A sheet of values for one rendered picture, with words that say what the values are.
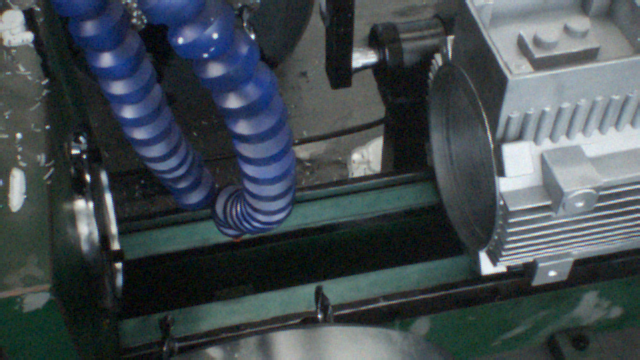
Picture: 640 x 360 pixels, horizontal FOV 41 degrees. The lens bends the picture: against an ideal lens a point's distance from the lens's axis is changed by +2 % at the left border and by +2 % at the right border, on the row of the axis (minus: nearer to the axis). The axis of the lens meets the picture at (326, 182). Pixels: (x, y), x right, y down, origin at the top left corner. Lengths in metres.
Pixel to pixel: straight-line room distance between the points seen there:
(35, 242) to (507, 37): 0.37
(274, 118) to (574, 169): 0.37
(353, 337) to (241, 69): 0.20
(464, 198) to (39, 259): 0.41
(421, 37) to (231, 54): 0.51
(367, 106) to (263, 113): 0.76
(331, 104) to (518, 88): 0.49
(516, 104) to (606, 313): 0.31
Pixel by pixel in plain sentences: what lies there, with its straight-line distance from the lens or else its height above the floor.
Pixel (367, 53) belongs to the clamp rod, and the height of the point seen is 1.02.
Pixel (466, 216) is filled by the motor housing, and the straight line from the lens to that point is 0.76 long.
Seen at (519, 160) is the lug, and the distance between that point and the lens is 0.62.
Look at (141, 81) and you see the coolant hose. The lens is 0.34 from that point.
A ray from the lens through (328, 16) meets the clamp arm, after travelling 0.73.
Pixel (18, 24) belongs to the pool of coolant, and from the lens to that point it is 0.65.
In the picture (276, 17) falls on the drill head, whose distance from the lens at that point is 0.83.
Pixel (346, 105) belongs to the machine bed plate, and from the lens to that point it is 1.05.
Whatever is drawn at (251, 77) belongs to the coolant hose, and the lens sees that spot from 0.28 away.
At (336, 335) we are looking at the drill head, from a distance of 0.43.
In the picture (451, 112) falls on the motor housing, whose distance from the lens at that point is 0.77.
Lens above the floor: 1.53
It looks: 49 degrees down
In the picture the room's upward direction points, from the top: straight up
